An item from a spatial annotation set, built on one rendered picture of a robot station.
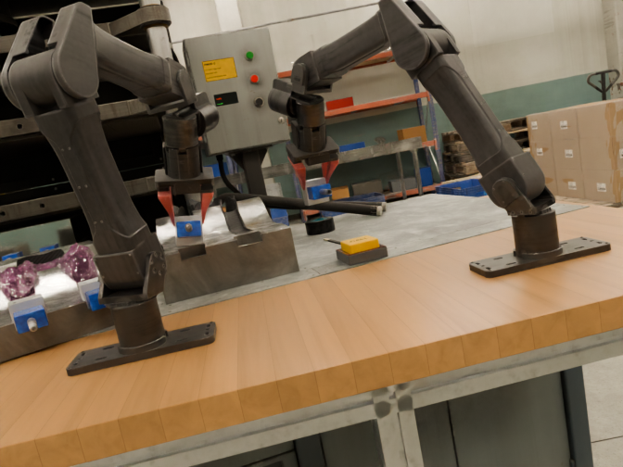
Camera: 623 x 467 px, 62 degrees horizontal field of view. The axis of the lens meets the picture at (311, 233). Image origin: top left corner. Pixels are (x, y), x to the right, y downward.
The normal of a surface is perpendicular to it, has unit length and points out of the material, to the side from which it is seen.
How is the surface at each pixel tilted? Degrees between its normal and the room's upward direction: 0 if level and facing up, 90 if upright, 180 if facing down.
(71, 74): 90
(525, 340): 90
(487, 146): 79
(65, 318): 90
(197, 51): 90
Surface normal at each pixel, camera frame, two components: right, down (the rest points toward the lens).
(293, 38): 0.04, 0.16
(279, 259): 0.25, 0.11
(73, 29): 0.93, -0.13
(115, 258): -0.25, 0.43
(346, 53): -0.68, 0.30
